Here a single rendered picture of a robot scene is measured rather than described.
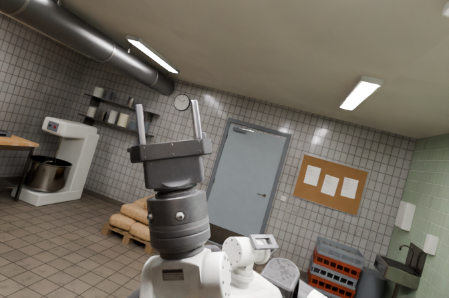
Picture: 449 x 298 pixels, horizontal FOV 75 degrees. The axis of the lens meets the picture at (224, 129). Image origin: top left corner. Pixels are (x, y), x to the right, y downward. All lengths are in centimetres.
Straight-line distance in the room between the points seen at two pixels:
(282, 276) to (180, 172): 58
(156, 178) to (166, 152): 4
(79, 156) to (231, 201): 271
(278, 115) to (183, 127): 174
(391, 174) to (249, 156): 222
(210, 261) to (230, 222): 482
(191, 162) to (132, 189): 547
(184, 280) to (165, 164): 16
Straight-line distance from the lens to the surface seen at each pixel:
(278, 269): 96
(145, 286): 48
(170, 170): 43
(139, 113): 45
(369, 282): 489
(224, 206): 524
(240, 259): 72
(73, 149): 573
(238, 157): 514
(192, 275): 45
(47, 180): 531
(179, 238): 43
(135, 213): 453
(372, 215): 528
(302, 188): 508
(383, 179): 527
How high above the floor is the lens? 172
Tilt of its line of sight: 2 degrees up
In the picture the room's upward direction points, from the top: 16 degrees clockwise
